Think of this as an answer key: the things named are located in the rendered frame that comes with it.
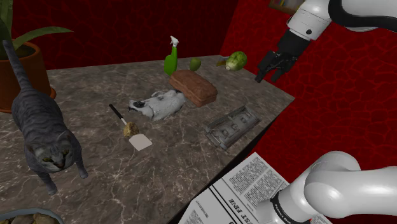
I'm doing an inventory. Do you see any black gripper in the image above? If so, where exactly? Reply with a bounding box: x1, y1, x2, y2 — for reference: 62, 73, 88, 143
254, 29, 312, 83

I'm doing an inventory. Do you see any green cabbage head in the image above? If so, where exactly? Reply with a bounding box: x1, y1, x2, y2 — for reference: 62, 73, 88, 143
216, 50, 248, 72

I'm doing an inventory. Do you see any grey metal tray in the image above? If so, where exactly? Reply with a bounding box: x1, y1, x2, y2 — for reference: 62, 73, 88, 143
204, 104, 263, 151

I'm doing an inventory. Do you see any small green fruit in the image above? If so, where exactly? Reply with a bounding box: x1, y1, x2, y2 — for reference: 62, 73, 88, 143
189, 57, 202, 73

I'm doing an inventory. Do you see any brown bread loaf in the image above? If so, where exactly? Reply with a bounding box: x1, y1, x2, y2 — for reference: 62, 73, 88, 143
169, 69, 218, 108

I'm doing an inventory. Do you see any green spray bottle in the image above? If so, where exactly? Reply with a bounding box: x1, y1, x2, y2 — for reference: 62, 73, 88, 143
164, 35, 180, 77

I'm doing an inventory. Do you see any white spotted dog figure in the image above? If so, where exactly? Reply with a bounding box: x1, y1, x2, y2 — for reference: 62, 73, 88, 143
128, 89, 188, 122

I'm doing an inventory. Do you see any newspaper patterned robot stand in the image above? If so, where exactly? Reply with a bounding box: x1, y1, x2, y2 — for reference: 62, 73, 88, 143
177, 151, 333, 224

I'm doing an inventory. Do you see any grey tabby cat figure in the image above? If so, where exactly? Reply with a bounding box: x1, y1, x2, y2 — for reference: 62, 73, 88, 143
2, 39, 89, 196

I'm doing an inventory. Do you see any potted green plant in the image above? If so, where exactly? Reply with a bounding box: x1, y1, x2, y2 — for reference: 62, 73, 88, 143
0, 0, 74, 115

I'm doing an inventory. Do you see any grey bowl with brown pieces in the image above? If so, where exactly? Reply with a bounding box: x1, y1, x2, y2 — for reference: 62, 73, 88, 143
0, 207, 66, 224

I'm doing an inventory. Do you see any black handled white spatula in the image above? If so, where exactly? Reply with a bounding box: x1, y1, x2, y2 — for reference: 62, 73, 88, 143
108, 104, 153, 152

